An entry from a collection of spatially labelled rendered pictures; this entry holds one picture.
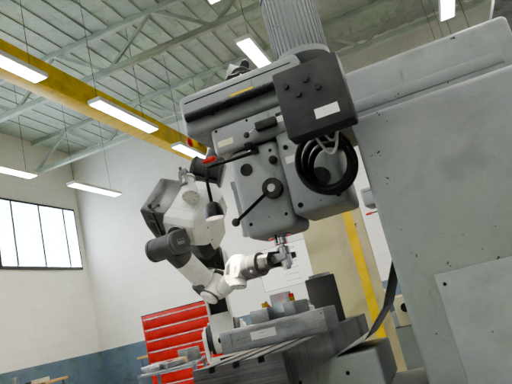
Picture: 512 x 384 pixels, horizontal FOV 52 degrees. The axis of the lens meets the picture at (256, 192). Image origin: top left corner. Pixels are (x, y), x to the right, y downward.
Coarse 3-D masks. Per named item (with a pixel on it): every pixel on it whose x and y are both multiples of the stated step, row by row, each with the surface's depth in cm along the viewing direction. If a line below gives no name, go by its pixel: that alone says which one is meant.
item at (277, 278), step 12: (300, 240) 1110; (264, 252) 1134; (300, 252) 1107; (300, 264) 1103; (264, 276) 1126; (276, 276) 1117; (288, 276) 1108; (300, 276) 1099; (264, 288) 1122; (276, 288) 1114
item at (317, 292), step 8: (328, 272) 216; (312, 280) 211; (320, 280) 211; (328, 280) 210; (312, 288) 211; (320, 288) 210; (328, 288) 210; (336, 288) 209; (312, 296) 210; (320, 296) 210; (328, 296) 209; (336, 296) 209; (312, 304) 210; (320, 304) 209; (328, 304) 209; (336, 304) 208
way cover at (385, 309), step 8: (392, 264) 161; (392, 272) 165; (392, 280) 169; (392, 288) 173; (392, 296) 178; (384, 304) 157; (384, 312) 171; (376, 320) 159; (376, 328) 178; (368, 336) 162; (352, 344) 171
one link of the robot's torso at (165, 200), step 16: (160, 192) 226; (176, 192) 224; (144, 208) 221; (160, 208) 219; (176, 208) 218; (192, 208) 216; (224, 208) 229; (160, 224) 223; (176, 224) 214; (192, 224) 212; (208, 224) 216; (224, 224) 234; (192, 240) 216; (208, 240) 219; (208, 256) 231
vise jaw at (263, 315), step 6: (270, 306) 164; (252, 312) 162; (258, 312) 161; (264, 312) 160; (270, 312) 162; (282, 312) 171; (252, 318) 162; (258, 318) 161; (264, 318) 160; (270, 318) 161; (252, 324) 162
